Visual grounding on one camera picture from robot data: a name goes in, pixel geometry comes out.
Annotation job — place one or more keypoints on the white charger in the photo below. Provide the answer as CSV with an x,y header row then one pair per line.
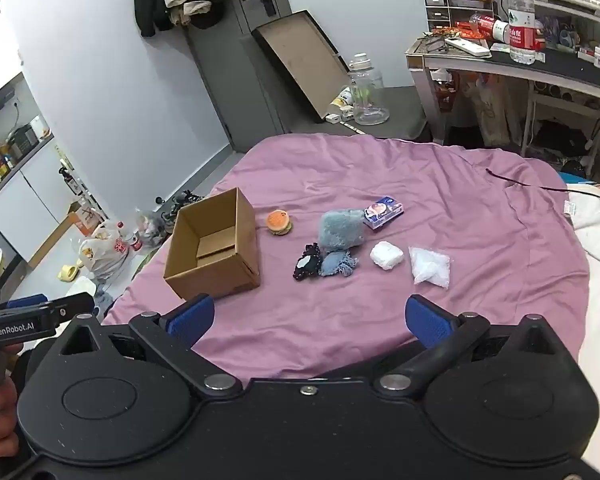
x,y
334,119

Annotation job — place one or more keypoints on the brown cardboard box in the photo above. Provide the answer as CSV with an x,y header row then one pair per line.
x,y
215,250

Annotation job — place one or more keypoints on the brown board with black frame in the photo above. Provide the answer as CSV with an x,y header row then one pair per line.
x,y
300,60

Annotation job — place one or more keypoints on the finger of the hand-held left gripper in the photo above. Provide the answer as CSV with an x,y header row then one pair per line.
x,y
27,300
72,306

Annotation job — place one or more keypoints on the person's left hand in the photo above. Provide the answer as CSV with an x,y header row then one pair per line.
x,y
2,420

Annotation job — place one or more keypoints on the beige hanging bag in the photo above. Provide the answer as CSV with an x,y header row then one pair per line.
x,y
495,110

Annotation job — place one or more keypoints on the white cloth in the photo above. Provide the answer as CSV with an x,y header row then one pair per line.
x,y
386,255

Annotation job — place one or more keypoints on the blue tissue pack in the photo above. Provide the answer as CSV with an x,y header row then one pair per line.
x,y
382,212

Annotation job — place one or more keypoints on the white floor cabinet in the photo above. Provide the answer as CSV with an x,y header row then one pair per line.
x,y
30,200

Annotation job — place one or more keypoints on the yellow cup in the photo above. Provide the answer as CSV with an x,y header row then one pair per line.
x,y
69,272

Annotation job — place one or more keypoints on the grey-blue fluffy towel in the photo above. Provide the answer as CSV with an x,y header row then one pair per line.
x,y
341,230

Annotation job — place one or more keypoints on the purple bed blanket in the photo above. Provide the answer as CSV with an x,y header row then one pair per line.
x,y
380,310

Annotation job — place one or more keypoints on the white remote control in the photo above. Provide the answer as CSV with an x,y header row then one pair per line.
x,y
467,46

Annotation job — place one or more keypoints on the grey desk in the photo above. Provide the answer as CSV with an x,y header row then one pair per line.
x,y
570,67

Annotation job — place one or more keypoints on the grey desktop drawer organizer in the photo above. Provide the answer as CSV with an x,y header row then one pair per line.
x,y
455,7

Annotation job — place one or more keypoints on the large clear plastic jar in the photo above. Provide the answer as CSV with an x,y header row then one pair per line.
x,y
367,92

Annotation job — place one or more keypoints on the white red printed plastic bag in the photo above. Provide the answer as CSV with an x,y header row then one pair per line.
x,y
102,255

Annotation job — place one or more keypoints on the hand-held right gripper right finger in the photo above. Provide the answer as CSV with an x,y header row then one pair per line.
x,y
427,322

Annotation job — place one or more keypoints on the clear water bottle red label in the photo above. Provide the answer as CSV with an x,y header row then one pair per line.
x,y
522,20

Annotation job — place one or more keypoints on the black patterned sock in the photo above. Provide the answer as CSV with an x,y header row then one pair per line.
x,y
307,263

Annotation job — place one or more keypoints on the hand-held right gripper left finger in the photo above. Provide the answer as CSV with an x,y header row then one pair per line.
x,y
192,316

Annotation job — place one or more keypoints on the clear plastic bag of items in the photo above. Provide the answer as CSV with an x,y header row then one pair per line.
x,y
150,227

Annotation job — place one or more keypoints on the blue knitted cloth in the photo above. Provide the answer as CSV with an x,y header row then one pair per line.
x,y
336,263

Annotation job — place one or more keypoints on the white yellow bottle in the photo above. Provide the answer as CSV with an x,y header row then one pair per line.
x,y
341,99

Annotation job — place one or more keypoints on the hamburger plush toy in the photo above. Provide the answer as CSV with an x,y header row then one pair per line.
x,y
279,222

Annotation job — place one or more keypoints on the lying red label bottle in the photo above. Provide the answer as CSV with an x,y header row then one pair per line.
x,y
490,27

